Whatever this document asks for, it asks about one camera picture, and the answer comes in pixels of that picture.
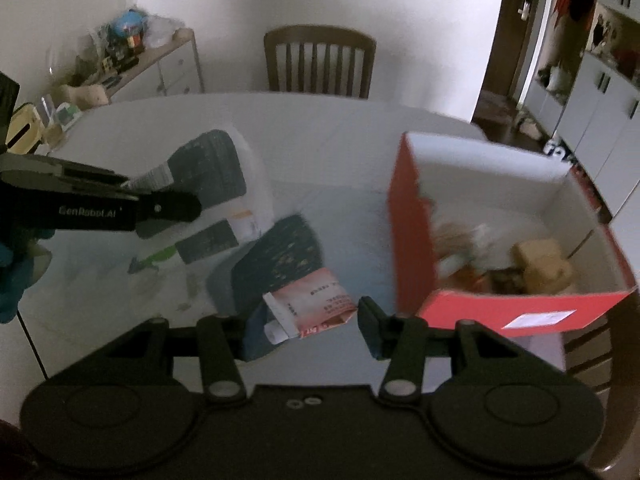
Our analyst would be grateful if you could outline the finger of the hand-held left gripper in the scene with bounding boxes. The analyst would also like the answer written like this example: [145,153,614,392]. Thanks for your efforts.
[134,192,202,239]
[0,154,139,197]

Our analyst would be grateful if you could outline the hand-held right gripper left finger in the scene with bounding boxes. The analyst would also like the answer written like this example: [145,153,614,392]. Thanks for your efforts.
[107,305,273,403]

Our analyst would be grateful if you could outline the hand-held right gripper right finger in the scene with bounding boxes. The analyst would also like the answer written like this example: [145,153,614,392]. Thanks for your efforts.
[357,296,555,406]

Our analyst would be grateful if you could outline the white dark green tissue pack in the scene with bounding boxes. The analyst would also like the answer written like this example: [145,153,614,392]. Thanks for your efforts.
[122,127,276,246]

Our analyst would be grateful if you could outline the red white paper packet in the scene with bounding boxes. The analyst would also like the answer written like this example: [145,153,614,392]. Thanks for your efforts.
[262,267,358,346]

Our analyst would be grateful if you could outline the red cardboard box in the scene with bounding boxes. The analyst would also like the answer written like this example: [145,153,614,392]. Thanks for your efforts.
[387,131,638,346]

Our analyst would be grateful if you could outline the dark green foil packet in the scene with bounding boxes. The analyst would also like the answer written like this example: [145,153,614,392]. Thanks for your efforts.
[487,267,526,293]

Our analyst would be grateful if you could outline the tan squishy animal toy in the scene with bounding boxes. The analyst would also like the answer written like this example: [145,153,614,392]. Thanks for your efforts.
[512,239,575,293]

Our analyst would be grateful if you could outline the person's left hand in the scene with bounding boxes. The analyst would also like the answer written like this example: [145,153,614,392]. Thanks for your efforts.
[0,230,54,324]

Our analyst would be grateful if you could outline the yellow black container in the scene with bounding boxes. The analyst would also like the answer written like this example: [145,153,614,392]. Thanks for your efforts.
[6,104,46,155]

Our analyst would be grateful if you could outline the tan plush toy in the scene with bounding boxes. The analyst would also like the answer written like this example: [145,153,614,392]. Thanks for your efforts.
[60,82,108,107]

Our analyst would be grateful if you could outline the white wooden sideboard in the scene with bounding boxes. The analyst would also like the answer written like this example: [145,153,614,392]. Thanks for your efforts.
[50,27,205,106]

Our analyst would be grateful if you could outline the blue globe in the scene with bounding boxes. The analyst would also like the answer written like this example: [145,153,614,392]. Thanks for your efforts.
[112,10,148,41]

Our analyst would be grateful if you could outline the clear plastic bag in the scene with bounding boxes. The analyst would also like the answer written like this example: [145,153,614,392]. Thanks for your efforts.
[145,15,183,48]

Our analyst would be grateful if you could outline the brown wooden slatted chair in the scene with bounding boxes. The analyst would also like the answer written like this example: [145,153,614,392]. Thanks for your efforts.
[263,24,377,100]

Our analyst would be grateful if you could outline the patterned doormat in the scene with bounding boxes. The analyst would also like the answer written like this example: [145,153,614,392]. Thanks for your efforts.
[477,91,523,126]

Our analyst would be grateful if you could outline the brown wooden door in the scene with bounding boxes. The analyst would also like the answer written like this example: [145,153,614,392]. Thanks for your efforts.
[492,0,551,106]

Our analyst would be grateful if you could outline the white wooden wall cabinet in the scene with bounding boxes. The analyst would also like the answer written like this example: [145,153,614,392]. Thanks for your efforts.
[520,0,640,221]

